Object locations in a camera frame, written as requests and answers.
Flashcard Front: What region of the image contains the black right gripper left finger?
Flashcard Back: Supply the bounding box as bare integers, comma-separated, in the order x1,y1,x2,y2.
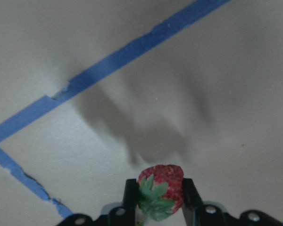
123,179,139,226

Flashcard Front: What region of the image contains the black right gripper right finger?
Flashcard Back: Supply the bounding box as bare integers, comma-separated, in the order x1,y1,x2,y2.
182,178,203,226

